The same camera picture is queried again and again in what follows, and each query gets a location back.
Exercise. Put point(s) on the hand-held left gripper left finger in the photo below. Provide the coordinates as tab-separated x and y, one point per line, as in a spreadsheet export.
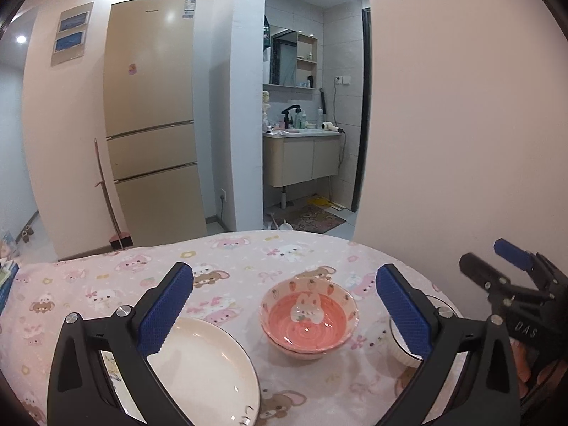
166	310

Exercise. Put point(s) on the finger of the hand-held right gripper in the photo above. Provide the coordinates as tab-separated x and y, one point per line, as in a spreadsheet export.
481	273
514	253

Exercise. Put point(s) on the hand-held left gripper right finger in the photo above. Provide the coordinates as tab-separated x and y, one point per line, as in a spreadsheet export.
406	315

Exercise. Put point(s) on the white ribbed bowl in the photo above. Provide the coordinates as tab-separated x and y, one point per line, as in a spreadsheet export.
401	355

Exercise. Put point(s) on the white cartoon cat plate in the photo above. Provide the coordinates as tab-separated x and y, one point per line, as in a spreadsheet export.
204	372

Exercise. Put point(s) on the pink rabbit bowl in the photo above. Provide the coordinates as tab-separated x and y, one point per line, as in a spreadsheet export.
306	319
301	355

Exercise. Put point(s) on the person's right hand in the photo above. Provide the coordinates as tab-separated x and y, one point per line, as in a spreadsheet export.
528	368

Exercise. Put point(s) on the red dustpan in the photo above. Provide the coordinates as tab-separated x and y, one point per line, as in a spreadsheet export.
122	239

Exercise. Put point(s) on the pink printed tablecloth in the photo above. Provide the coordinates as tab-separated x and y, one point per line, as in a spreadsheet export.
248	257

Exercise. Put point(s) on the patterned bath mat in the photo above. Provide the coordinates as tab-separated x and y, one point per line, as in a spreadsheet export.
317	219

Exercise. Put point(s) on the wooden broom stick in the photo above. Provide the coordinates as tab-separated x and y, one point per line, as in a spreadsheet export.
104	186

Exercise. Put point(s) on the yellow floor mat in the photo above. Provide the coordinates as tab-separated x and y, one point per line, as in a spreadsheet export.
321	203

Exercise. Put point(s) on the pair of slippers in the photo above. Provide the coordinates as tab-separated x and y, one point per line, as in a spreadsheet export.
26	234

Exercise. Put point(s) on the stack of books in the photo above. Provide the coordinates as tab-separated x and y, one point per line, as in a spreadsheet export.
6	284

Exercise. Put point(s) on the beige vanity cabinet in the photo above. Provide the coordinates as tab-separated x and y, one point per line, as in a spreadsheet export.
297	159

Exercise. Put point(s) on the white hair dryer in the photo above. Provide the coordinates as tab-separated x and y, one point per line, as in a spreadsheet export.
329	126

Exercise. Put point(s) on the beige refrigerator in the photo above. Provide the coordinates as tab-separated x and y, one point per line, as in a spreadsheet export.
151	97

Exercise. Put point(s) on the green bottle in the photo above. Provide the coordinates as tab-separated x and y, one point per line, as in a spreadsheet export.
302	120

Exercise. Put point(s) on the white figurine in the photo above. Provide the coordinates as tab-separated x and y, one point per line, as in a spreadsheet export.
266	106

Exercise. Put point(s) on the black hair tool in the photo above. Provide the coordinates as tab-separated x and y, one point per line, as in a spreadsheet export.
323	102

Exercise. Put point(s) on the black faucet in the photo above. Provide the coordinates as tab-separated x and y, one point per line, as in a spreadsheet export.
289	113

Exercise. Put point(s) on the pink fridge magnet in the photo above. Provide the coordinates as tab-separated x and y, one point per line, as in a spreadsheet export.
132	69

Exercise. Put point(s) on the bathroom mirror cabinet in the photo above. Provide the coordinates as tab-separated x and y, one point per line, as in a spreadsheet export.
284	57

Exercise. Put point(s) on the white fridge label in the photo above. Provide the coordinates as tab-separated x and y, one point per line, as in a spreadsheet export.
189	7

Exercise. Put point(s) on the ceiling spotlight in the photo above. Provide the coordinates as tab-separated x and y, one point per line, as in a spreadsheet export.
20	39

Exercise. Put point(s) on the black door frame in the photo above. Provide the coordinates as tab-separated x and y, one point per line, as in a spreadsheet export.
364	111

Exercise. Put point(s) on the wall panel with blue pictures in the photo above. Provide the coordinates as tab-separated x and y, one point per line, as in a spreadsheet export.
71	31

